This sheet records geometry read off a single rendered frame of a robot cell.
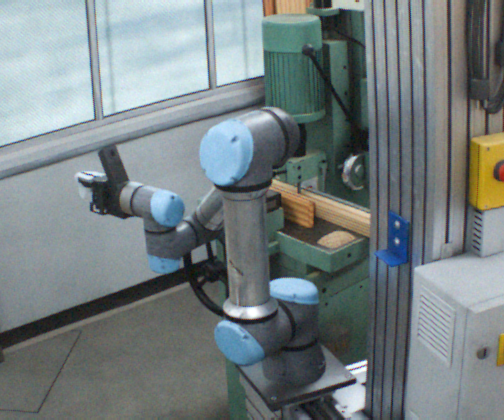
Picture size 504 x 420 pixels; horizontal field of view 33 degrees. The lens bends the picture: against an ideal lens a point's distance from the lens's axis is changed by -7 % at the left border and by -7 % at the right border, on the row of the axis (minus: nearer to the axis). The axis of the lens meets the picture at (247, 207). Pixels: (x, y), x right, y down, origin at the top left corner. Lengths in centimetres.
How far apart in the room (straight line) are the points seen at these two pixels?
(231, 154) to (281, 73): 90
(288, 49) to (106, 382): 169
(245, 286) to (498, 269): 54
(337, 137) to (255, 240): 98
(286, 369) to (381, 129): 62
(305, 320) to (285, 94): 83
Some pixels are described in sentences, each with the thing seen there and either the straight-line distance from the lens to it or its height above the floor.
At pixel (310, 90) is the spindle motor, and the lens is 260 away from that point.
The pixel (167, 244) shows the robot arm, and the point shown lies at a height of 114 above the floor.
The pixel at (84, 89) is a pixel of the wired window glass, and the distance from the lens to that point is 387.
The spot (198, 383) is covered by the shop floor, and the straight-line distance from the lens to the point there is 360.
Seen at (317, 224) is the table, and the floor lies 90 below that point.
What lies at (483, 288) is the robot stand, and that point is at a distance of 161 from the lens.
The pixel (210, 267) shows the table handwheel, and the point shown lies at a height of 83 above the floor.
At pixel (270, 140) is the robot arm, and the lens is 176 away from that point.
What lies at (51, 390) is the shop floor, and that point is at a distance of 366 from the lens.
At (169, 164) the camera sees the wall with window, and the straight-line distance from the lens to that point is 411.
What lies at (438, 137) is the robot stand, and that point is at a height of 148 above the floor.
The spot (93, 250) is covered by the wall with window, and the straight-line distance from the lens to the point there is 401.
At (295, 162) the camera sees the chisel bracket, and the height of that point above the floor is 107.
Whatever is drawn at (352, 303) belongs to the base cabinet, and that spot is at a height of 65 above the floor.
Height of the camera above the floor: 197
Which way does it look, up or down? 22 degrees down
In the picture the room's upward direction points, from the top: 3 degrees counter-clockwise
